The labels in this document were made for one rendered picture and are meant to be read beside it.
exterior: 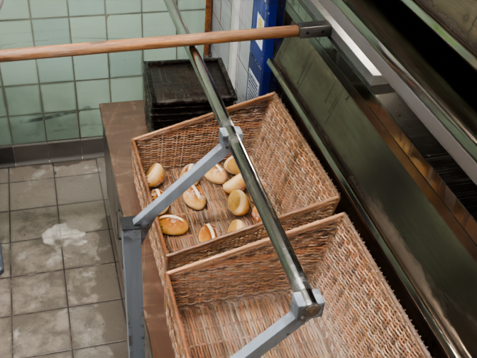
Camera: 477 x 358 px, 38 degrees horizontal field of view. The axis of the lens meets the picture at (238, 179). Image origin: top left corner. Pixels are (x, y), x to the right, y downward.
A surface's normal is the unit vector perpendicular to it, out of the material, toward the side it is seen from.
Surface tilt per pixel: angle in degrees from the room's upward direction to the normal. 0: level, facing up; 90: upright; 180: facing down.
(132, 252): 90
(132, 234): 90
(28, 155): 90
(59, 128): 90
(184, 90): 0
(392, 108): 0
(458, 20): 70
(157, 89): 0
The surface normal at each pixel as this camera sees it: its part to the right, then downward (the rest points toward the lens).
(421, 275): -0.89, -0.16
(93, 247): 0.06, -0.79
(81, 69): 0.26, 0.60
